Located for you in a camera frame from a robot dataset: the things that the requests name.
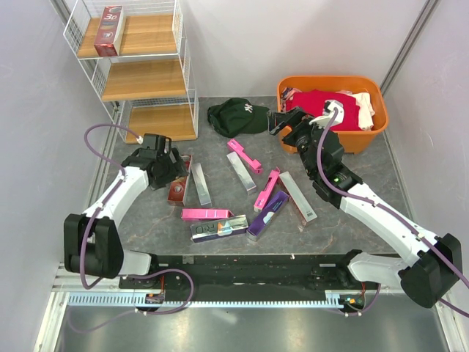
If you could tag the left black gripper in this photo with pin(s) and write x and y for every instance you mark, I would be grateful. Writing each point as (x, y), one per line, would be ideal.
(176, 169)

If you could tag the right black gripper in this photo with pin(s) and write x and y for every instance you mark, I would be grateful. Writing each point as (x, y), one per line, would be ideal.
(292, 117)

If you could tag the red white toothpaste box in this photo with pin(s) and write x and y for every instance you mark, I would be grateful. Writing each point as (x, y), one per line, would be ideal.
(304, 210)

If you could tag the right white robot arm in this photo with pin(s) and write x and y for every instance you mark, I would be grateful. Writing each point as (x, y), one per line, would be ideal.
(427, 265)

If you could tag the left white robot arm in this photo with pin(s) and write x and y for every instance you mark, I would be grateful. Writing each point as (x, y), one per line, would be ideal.
(92, 246)

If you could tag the patterned cloth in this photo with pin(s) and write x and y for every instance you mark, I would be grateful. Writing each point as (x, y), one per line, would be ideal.
(286, 95)

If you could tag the red folded cloth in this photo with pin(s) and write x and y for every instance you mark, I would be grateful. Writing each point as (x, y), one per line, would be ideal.
(313, 103)

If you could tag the dark green baseball cap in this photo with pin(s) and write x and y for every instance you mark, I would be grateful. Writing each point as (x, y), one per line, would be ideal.
(237, 116)

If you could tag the pink open toothpaste box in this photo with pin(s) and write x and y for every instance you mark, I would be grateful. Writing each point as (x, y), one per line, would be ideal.
(253, 164)

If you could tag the pink toothpaste box lying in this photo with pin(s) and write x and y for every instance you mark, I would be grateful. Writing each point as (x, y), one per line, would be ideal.
(205, 214)

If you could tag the purple toothpaste box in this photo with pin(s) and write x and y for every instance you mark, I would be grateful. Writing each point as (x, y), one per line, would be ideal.
(266, 216)

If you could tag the pink toothpaste box upright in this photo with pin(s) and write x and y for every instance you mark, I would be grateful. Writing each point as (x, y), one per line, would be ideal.
(265, 193)

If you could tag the white pink cloth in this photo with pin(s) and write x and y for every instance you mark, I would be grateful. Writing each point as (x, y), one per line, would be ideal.
(365, 112)

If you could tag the silver R&O toothpaste box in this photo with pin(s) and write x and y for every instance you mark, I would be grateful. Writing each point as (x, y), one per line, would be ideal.
(220, 228)

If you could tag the white wire wooden shelf rack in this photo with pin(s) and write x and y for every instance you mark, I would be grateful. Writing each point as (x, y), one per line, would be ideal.
(149, 87)

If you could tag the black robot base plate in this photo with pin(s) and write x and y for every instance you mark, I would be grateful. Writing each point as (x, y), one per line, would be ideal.
(309, 271)

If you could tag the grey cable duct rail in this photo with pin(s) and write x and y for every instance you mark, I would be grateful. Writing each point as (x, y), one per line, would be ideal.
(330, 300)

